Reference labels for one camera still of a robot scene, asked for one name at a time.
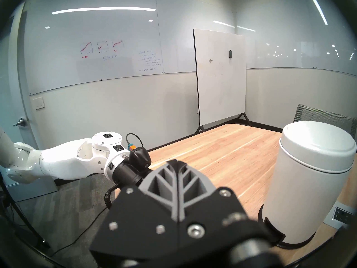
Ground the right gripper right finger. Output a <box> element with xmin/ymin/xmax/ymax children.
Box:
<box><xmin>178</xmin><ymin>163</ymin><xmax>266</xmax><ymax>257</ymax></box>

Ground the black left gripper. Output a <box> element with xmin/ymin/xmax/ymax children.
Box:
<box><xmin>113</xmin><ymin>157</ymin><xmax>153</xmax><ymax>187</ymax></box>

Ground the black left gripper cable loop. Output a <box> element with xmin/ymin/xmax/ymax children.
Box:
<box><xmin>105</xmin><ymin>184</ymin><xmax>117</xmax><ymax>210</ymax></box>

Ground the white pedal trash bin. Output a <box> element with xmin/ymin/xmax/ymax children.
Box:
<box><xmin>258</xmin><ymin>121</ymin><xmax>357</xmax><ymax>249</ymax></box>

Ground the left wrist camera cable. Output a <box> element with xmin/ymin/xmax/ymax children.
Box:
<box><xmin>126</xmin><ymin>133</ymin><xmax>144</xmax><ymax>152</ymax></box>

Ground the silver table power outlet panel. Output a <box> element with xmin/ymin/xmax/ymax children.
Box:
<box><xmin>324</xmin><ymin>202</ymin><xmax>354</xmax><ymax>229</ymax></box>

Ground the grey ribbed mesh chair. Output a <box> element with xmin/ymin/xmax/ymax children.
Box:
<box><xmin>293</xmin><ymin>104</ymin><xmax>353</xmax><ymax>137</ymax></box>

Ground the rolling whiteboard on stand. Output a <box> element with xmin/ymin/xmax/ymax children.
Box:
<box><xmin>193</xmin><ymin>29</ymin><xmax>251</xmax><ymax>134</ymax></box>

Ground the wall glass whiteboard with writing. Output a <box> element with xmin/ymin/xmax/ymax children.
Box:
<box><xmin>17</xmin><ymin>0</ymin><xmax>236</xmax><ymax>96</ymax></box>

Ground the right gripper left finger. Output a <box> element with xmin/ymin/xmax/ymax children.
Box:
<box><xmin>89</xmin><ymin>159</ymin><xmax>179</xmax><ymax>264</ymax></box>

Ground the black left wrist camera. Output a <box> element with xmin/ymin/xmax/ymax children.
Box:
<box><xmin>128</xmin><ymin>147</ymin><xmax>152</xmax><ymax>170</ymax></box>

